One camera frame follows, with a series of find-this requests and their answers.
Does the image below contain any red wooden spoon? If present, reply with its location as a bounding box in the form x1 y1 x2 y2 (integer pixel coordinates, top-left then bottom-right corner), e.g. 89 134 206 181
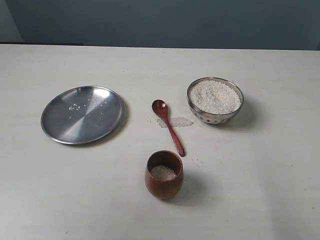
151 99 186 157

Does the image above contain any brown wooden cup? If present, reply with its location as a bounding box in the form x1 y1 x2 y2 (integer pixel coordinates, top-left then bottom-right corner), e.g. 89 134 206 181
144 150 184 200

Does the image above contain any glass bowl of rice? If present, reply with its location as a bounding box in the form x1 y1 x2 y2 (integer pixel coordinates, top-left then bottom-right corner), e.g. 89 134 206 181
186 77 244 125

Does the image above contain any clear tape patch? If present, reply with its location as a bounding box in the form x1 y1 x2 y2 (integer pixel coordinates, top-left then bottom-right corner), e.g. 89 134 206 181
156 117 194 128

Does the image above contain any round steel plate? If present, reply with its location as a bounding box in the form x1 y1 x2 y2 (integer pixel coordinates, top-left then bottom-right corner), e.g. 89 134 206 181
40 85 125 145

